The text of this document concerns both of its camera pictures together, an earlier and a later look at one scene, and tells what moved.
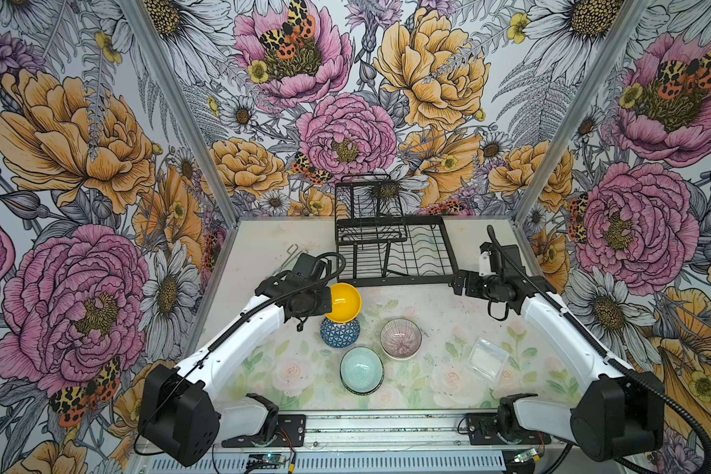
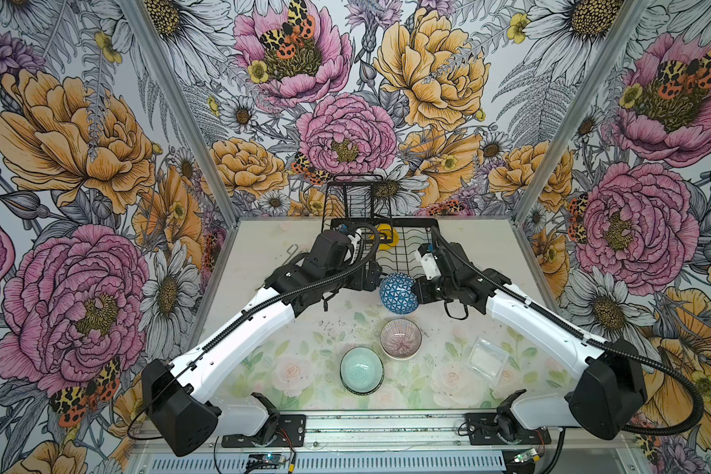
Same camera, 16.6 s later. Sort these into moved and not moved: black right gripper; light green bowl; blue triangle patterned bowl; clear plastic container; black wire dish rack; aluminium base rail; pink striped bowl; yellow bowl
Moved: black right gripper; yellow bowl; blue triangle patterned bowl
Not moved: pink striped bowl; aluminium base rail; clear plastic container; light green bowl; black wire dish rack
